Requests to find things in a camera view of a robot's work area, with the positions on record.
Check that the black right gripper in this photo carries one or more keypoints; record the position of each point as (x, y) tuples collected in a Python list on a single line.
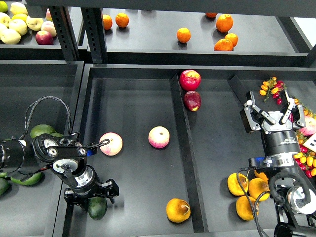
[(276, 127)]

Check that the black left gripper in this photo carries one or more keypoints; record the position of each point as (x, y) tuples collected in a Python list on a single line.
[(87, 185)]

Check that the dark green avocado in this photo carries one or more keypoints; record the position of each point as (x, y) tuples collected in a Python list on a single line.
[(97, 207)]

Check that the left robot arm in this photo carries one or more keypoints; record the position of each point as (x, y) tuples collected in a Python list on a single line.
[(65, 156)]

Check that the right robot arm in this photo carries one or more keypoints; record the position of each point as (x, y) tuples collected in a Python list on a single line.
[(293, 196)]

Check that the green avocado long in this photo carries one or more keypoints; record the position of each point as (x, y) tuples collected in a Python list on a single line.
[(30, 181)]

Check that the yellow pear middle pile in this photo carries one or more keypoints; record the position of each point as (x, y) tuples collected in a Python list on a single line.
[(256, 187)]

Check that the yellow pear pile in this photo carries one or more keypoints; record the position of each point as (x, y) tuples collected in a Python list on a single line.
[(235, 187), (256, 187)]

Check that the yellow pear left pile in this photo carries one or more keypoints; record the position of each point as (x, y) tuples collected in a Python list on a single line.
[(235, 187)]

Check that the green avocado lower edge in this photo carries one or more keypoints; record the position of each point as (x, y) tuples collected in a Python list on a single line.
[(4, 186)]

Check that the yellow pear bottom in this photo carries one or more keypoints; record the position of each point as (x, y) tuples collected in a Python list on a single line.
[(243, 208)]

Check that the cherry tomato bunch upper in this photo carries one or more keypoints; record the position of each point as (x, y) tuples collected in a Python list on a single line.
[(271, 88)]

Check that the cherry tomato bunch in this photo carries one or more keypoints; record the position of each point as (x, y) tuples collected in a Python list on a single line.
[(306, 158), (271, 88)]

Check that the pink apple far right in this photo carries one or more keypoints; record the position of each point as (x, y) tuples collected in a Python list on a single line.
[(310, 128)]

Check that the pink apple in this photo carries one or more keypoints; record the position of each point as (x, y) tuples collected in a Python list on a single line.
[(310, 128), (114, 146), (159, 137)]

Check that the white label card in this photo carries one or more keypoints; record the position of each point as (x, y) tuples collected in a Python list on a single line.
[(310, 143)]

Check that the cherry tomato bunch lower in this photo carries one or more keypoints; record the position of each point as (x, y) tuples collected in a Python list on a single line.
[(306, 158)]

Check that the pink apple left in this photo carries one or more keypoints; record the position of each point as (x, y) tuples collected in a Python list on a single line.
[(114, 146)]

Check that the dark red apple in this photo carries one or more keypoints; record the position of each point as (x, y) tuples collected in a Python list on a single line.
[(192, 100)]

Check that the orange front right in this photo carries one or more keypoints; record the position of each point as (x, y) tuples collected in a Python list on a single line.
[(223, 45)]

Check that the orange behind front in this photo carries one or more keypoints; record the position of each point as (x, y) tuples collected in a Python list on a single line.
[(233, 38)]

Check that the bright red apple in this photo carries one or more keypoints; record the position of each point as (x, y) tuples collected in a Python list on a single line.
[(189, 80)]

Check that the black middle tray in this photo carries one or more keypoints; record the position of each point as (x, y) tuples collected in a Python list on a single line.
[(204, 148)]

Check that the black tray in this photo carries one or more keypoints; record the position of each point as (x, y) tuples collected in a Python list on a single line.
[(30, 211), (204, 148)]

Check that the large orange right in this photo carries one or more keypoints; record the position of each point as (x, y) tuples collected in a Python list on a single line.
[(224, 23)]

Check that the black left tray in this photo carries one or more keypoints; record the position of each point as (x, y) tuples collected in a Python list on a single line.
[(30, 211)]

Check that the orange under top shelf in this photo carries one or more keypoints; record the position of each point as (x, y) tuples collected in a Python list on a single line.
[(211, 15)]

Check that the orange centre shelf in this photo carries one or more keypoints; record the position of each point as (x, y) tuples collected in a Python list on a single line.
[(183, 35)]

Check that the red apple on shelf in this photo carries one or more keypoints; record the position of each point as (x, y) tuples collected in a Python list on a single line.
[(44, 38)]

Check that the pale peach on shelf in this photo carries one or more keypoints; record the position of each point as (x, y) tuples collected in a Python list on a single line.
[(49, 27)]

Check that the orange upper left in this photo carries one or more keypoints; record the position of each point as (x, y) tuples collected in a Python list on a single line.
[(122, 20)]

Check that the yellow apple front left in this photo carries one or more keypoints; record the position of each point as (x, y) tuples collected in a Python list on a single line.
[(10, 36)]

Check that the yellow apple with stem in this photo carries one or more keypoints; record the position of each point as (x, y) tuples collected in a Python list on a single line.
[(34, 23)]

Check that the yellow apple middle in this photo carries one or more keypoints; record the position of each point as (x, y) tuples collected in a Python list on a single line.
[(19, 26)]

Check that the green lime corner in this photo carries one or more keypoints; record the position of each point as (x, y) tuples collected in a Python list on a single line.
[(3, 7)]

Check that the orange cut by post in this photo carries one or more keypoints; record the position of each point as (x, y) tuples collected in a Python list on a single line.
[(107, 22)]

